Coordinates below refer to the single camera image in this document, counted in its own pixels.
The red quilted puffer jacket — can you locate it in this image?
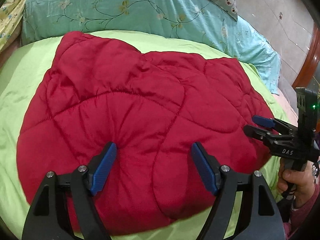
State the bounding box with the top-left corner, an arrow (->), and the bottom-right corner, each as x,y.
17,31 -> 283,239

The person's right hand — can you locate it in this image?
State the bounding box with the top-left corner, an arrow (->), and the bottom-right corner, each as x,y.
277,158 -> 315,209

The yellow patterned blanket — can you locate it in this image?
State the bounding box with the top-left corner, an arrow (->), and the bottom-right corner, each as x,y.
1,0 -> 26,52

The teal floral quilt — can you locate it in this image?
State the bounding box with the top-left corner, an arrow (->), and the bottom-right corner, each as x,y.
22,0 -> 281,94

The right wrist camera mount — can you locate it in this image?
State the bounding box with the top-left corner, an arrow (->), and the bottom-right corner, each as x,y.
296,87 -> 318,146

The wooden bed frame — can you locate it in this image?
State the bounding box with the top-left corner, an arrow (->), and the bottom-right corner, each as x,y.
292,23 -> 319,89

